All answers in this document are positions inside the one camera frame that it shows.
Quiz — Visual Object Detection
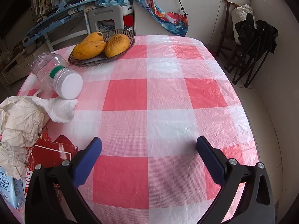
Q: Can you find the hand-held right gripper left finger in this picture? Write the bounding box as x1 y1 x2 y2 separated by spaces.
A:
24 137 103 224

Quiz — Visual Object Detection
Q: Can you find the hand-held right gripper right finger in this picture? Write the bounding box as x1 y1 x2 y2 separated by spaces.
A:
196 136 275 224

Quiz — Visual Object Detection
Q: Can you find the red snack packet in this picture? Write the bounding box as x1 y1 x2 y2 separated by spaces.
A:
24 127 78 203

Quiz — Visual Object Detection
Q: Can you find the beige paper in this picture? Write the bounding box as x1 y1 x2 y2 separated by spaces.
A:
0 96 50 180

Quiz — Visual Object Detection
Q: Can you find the blue white drink carton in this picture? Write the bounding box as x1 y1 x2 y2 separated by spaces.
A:
0 166 26 210

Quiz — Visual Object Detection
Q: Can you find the white tissue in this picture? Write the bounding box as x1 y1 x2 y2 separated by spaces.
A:
33 91 78 123

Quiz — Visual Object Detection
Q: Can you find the red white checkered tablecloth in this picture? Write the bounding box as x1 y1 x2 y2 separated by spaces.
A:
17 35 260 224

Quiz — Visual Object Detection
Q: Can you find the clear plastic bottle white cap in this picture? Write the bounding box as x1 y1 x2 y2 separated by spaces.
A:
30 52 83 99

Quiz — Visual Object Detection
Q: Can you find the dark woven fruit basket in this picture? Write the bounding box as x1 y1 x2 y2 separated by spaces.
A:
68 29 135 67

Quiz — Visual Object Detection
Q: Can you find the yellow mango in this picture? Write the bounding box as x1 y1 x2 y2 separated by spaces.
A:
81 31 104 43
73 41 107 60
105 34 130 58

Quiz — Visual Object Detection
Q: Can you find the cream television cabinet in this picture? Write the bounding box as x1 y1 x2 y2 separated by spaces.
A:
0 49 38 87

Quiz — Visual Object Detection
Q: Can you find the beige kettlebell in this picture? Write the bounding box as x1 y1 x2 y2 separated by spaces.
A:
23 40 38 54

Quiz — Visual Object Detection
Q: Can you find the black folding chair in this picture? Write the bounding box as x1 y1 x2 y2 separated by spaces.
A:
225 13 279 88

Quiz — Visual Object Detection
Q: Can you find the dark wooden chair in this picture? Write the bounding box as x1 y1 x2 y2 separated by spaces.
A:
216 0 243 56

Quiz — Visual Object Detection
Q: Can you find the blue study desk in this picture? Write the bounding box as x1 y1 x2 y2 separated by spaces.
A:
22 0 98 52

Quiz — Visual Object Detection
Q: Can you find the white plastic stool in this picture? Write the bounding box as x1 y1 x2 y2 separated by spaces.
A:
87 5 124 34

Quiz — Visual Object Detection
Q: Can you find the colourful printed cloth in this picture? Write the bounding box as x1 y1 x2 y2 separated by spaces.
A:
126 0 189 37

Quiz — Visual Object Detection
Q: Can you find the white stuffed bag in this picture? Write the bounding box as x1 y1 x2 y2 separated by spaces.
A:
231 4 254 45

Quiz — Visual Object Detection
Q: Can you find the row of books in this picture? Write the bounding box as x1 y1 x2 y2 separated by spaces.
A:
33 0 53 17

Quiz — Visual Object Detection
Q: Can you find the black television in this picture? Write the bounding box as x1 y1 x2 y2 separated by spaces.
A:
0 0 31 40

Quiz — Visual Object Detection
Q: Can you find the black elastic cord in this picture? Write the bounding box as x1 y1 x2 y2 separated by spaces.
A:
169 0 189 22

